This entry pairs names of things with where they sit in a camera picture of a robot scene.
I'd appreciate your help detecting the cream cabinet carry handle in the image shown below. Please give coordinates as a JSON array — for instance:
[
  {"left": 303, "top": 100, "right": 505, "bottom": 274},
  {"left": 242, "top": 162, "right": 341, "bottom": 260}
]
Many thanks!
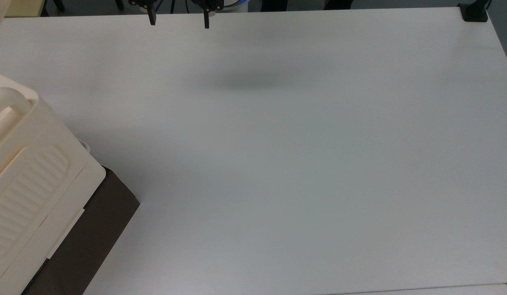
[{"left": 0, "top": 87, "right": 33, "bottom": 153}]

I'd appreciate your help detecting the brown cabinet door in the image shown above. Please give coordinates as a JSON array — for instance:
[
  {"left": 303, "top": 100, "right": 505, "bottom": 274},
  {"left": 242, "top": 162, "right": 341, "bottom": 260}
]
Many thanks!
[{"left": 22, "top": 166, "right": 141, "bottom": 295}]

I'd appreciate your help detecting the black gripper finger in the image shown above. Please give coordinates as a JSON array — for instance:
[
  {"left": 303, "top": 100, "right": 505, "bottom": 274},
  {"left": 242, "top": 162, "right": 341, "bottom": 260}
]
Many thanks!
[
  {"left": 190, "top": 0, "right": 224, "bottom": 30},
  {"left": 128, "top": 0, "right": 165, "bottom": 26}
]

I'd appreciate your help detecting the yellow side table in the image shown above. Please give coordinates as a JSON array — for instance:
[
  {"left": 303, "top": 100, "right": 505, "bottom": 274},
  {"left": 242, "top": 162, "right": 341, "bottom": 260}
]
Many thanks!
[{"left": 5, "top": 0, "right": 48, "bottom": 18}]

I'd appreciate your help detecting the white and blue bucket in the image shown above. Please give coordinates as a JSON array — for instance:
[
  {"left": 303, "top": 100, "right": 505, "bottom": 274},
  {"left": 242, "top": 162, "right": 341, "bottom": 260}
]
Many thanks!
[{"left": 221, "top": 0, "right": 250, "bottom": 13}]

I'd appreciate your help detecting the cream door handle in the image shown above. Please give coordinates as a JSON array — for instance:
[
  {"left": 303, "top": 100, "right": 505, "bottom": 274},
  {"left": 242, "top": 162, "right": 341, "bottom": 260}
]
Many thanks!
[{"left": 46, "top": 208, "right": 86, "bottom": 260}]

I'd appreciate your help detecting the cream plastic cabinet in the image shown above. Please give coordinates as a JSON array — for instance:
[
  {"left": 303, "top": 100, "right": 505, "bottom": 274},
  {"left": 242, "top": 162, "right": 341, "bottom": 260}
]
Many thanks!
[{"left": 0, "top": 70, "right": 107, "bottom": 295}]

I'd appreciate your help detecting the black table clamp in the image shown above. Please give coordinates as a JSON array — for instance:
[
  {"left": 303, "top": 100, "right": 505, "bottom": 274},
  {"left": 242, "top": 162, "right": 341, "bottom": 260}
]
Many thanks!
[{"left": 458, "top": 0, "right": 493, "bottom": 23}]

